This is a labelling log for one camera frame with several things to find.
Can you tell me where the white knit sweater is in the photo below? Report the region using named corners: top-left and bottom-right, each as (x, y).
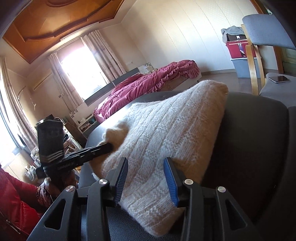
top-left (89, 80), bottom-right (229, 237)

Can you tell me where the smartphone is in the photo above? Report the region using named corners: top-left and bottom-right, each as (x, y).
top-left (268, 75), bottom-right (290, 83)

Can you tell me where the red storage box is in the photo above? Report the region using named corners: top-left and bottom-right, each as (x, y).
top-left (225, 39), bottom-right (257, 59)

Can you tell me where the grey cloth pile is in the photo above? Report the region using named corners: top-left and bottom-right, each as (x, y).
top-left (221, 26), bottom-right (245, 43)

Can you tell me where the grey bed headboard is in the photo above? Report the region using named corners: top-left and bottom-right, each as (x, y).
top-left (112, 68), bottom-right (142, 87)

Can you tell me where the grey wooden armchair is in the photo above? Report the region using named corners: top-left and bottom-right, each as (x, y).
top-left (242, 14), bottom-right (296, 109)

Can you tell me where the patterned beige curtain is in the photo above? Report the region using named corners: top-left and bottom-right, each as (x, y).
top-left (81, 30), bottom-right (126, 80)
top-left (0, 58), bottom-right (38, 153)
top-left (47, 52), bottom-right (86, 107)

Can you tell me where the window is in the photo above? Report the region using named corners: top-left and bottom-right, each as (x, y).
top-left (57, 39), bottom-right (111, 100)

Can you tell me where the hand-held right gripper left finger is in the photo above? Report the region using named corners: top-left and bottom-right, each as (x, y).
top-left (26, 157), bottom-right (129, 241)

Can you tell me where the person's left hand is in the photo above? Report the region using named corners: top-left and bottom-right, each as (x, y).
top-left (43, 171), bottom-right (78, 197)

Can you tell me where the pink ruffled bedspread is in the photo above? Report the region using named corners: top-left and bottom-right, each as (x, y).
top-left (94, 60), bottom-right (200, 120)

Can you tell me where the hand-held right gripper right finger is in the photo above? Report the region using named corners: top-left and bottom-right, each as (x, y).
top-left (163, 157), bottom-right (264, 241)

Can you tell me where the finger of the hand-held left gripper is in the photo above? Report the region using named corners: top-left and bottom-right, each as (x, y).
top-left (80, 142), bottom-right (114, 163)

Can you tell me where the blue plastic storage box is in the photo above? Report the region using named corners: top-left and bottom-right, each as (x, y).
top-left (231, 57), bottom-right (260, 78)

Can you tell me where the cluttered side table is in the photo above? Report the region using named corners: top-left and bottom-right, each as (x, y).
top-left (36, 113), bottom-right (93, 149)

